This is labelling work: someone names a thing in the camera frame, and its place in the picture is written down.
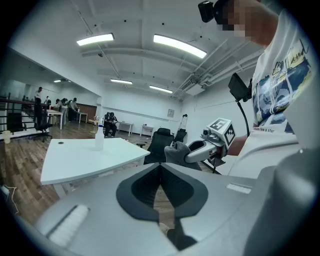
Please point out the metal folding ladder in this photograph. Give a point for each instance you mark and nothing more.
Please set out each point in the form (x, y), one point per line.
(184, 121)

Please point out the spray bottle with blue nozzle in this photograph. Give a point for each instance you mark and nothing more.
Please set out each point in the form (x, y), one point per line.
(99, 140)

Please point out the white desk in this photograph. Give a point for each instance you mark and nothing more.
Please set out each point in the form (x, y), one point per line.
(82, 113)
(147, 126)
(55, 112)
(126, 123)

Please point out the large white table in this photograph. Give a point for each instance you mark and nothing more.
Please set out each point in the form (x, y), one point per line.
(87, 160)

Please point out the black chest-mounted device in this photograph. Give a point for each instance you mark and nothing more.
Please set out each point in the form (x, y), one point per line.
(237, 86)

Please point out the person's right forearm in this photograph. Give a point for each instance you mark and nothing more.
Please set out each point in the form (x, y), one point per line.
(236, 147)

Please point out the ceiling light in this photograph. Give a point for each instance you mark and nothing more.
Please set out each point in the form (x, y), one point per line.
(180, 45)
(95, 39)
(161, 89)
(57, 81)
(121, 81)

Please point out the cream bucket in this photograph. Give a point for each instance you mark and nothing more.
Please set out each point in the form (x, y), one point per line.
(6, 137)

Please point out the white printed t-shirt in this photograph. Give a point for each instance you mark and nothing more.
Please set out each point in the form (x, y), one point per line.
(282, 82)

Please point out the black head-worn camera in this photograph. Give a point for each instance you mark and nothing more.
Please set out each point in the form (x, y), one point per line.
(206, 11)

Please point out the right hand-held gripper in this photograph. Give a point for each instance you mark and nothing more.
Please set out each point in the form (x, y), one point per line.
(222, 132)

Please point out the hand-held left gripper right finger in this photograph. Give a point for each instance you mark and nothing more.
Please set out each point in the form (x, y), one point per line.
(220, 200)

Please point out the yellow round table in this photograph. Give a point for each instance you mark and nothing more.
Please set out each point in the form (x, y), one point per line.
(93, 121)

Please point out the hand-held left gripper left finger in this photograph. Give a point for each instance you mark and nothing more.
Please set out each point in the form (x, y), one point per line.
(100, 212)

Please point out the person's head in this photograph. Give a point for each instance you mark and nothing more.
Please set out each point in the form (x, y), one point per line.
(260, 22)

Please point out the brown wooden cabinet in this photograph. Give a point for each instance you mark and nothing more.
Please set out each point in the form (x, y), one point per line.
(87, 108)

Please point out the ceiling air conditioner unit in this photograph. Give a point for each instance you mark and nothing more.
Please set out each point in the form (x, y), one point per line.
(196, 89)

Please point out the black stair railing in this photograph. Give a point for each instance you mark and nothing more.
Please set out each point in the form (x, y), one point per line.
(10, 99)

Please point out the grey cloth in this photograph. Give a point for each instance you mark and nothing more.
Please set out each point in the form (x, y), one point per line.
(175, 155)

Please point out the framed wall picture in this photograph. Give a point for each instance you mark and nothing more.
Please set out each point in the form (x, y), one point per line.
(170, 113)

